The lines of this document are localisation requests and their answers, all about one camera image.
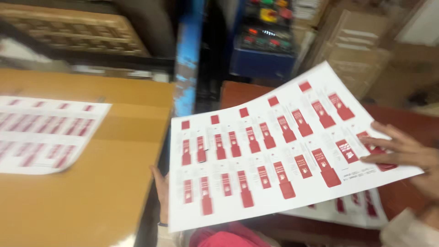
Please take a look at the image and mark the person's left hand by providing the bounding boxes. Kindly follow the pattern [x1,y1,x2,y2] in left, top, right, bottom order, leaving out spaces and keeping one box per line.
[150,165,170,225]

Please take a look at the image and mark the person's right hand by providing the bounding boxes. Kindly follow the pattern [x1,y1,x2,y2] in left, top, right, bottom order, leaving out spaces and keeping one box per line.
[359,121,439,203]

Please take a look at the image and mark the white printed sheet red labels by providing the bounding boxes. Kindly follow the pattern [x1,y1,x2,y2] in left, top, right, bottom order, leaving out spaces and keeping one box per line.
[0,96,112,175]
[167,61,424,233]

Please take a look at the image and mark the red-brown work table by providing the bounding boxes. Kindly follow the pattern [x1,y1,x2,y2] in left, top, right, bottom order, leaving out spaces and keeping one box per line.
[219,81,439,247]

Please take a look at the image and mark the brown cardboard board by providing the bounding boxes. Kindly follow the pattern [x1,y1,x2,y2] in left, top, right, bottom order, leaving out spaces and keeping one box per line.
[0,68,176,247]

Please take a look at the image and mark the person's pink clothing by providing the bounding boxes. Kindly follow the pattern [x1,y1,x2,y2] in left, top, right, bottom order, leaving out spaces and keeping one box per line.
[189,221,275,247]

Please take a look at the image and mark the stack of printed sheets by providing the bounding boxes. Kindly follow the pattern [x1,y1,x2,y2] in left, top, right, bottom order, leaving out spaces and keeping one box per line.
[279,188,389,230]

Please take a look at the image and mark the heap of cardboard cartons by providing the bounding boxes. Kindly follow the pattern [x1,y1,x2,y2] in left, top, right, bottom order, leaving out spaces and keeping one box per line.
[293,0,439,110]

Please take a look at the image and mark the wooden die cutting board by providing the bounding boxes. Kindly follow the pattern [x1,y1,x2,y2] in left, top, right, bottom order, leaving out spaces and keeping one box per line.
[0,3,151,58]

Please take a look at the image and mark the blue machine control panel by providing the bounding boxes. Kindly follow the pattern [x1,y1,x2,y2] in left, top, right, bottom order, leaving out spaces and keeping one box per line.
[229,0,297,81]

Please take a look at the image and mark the blue machine frame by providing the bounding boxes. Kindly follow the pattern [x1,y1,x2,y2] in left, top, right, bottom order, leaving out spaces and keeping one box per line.
[174,0,206,118]

